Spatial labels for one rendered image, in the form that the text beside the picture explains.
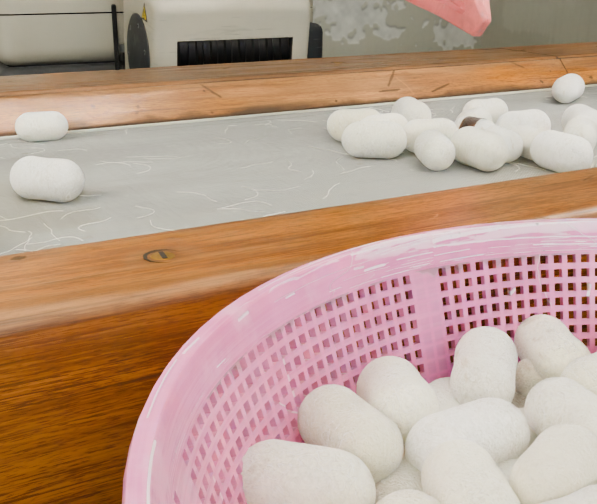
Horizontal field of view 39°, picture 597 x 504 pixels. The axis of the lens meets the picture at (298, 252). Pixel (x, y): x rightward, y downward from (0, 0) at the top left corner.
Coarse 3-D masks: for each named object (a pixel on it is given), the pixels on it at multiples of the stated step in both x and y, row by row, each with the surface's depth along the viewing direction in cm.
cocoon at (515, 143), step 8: (488, 128) 50; (496, 128) 49; (504, 128) 49; (504, 136) 48; (512, 136) 48; (512, 144) 48; (520, 144) 48; (512, 152) 48; (520, 152) 48; (512, 160) 48
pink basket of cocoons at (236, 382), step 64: (384, 256) 26; (448, 256) 27; (512, 256) 28; (576, 256) 28; (256, 320) 22; (320, 320) 24; (384, 320) 26; (448, 320) 27; (512, 320) 28; (576, 320) 28; (192, 384) 18; (256, 384) 21; (320, 384) 24; (192, 448) 17
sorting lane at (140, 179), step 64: (128, 128) 58; (192, 128) 58; (256, 128) 58; (320, 128) 58; (0, 192) 42; (128, 192) 43; (192, 192) 42; (256, 192) 43; (320, 192) 43; (384, 192) 43
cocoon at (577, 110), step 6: (570, 108) 55; (576, 108) 55; (582, 108) 54; (588, 108) 54; (564, 114) 56; (570, 114) 55; (576, 114) 54; (582, 114) 54; (588, 114) 53; (594, 114) 53; (564, 120) 55; (594, 120) 53; (564, 126) 55
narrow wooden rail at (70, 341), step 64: (448, 192) 33; (512, 192) 33; (576, 192) 33; (0, 256) 26; (64, 256) 26; (128, 256) 26; (192, 256) 26; (256, 256) 26; (320, 256) 26; (0, 320) 22; (64, 320) 22; (128, 320) 23; (192, 320) 24; (0, 384) 22; (64, 384) 23; (128, 384) 24; (0, 448) 23; (64, 448) 23; (128, 448) 24
